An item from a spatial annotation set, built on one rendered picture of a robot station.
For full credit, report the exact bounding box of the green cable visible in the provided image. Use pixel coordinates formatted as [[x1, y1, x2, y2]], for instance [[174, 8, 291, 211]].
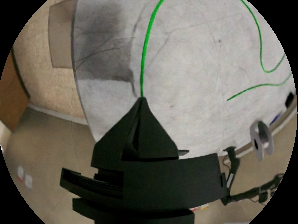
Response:
[[140, 0, 280, 99]]

